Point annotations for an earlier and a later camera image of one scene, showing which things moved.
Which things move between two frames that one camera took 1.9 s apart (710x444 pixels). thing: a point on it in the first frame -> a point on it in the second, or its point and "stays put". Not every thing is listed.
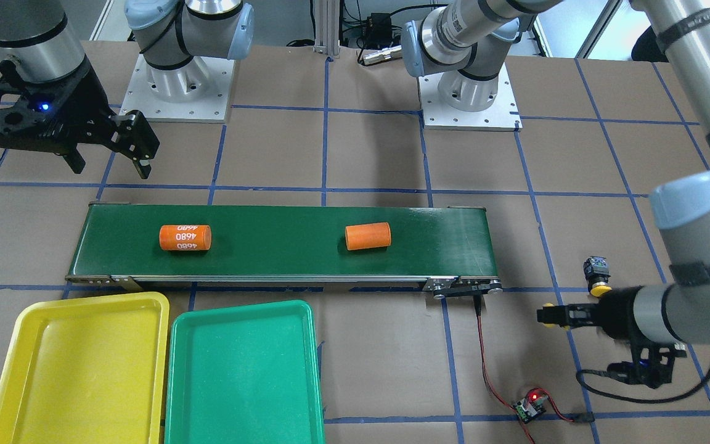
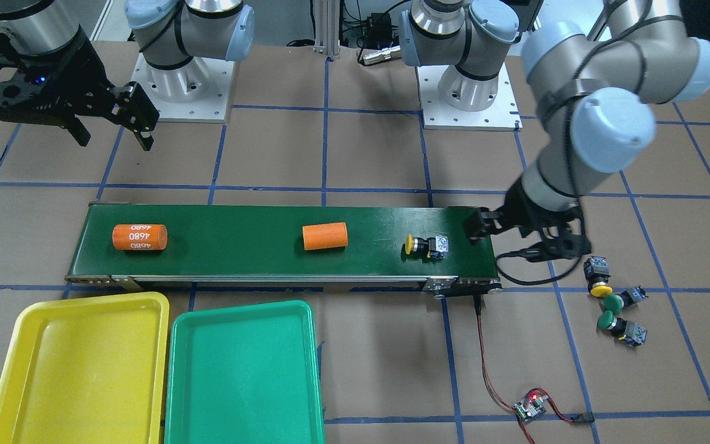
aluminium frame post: [327, 26] stays put
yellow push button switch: [597, 272] stays put
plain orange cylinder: [367, 235] -> [326, 235]
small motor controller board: [527, 409] stays put
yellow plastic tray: [89, 371] stays put
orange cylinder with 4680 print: [185, 237] -> [140, 237]
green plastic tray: [244, 375] stays put
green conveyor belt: [448, 248] stays put
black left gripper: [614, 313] -> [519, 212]
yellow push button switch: [550, 325] -> [421, 248]
